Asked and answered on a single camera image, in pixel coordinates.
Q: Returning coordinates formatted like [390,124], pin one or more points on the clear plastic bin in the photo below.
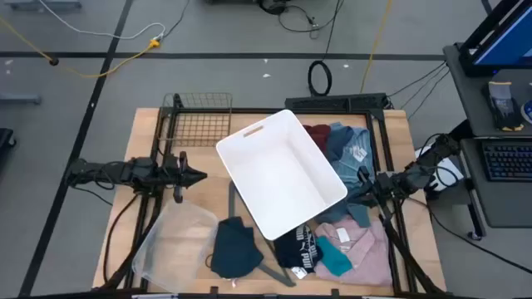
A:
[174,245]

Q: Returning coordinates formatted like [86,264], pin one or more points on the black Puma garment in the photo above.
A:
[297,249]

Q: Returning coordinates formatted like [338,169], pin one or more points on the bright teal sock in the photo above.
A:
[332,257]

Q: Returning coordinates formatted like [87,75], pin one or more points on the maroon cloth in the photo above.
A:
[320,135]

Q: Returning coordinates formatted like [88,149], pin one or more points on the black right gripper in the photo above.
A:
[380,184]

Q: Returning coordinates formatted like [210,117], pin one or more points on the grey computer desk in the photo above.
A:
[469,95]

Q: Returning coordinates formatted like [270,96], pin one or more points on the computer monitor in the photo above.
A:
[507,41]

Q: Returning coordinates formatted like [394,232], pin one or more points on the grey clothes hanger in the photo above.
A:
[231,199]

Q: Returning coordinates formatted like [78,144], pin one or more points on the blue striped shirt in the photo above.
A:
[353,170]

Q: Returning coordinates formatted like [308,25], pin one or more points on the white plastic basket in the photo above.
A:
[282,178]

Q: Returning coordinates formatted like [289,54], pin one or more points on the pink collared shirt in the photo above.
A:
[367,253]

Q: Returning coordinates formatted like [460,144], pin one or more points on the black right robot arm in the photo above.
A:
[420,174]

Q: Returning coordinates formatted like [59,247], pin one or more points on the grey metal floor foot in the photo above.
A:
[21,99]
[41,4]

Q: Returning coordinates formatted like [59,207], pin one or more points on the grey black work gloves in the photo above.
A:
[503,106]

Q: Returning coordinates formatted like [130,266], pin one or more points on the black round floor puck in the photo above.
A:
[53,61]

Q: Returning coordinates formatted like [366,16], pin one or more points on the black metal table frame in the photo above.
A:
[253,111]

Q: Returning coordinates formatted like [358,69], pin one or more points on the black backlit keyboard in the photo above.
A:
[509,160]

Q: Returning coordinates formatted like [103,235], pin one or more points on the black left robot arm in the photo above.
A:
[108,172]

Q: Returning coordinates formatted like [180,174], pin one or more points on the white flat box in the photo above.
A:
[451,170]

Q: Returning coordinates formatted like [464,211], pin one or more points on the dark teal cloth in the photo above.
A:
[234,251]

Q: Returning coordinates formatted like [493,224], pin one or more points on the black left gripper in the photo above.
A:
[176,176]

